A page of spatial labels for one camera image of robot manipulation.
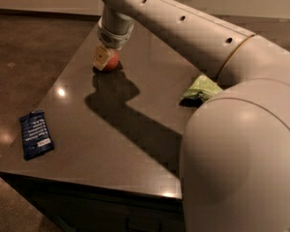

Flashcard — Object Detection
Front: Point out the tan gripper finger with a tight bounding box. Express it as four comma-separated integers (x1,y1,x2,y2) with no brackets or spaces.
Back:
94,44,114,71

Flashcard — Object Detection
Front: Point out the blue snack packet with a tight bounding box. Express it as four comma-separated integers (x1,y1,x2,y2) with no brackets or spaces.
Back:
19,110,54,160

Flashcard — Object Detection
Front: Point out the green chip bag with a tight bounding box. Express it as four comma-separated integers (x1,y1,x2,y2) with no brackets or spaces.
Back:
182,74,222,102

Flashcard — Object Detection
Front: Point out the red apple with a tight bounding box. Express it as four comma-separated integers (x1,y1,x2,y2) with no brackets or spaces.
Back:
103,52,119,72

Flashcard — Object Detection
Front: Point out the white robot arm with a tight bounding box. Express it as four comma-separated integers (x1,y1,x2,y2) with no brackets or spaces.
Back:
99,0,290,232

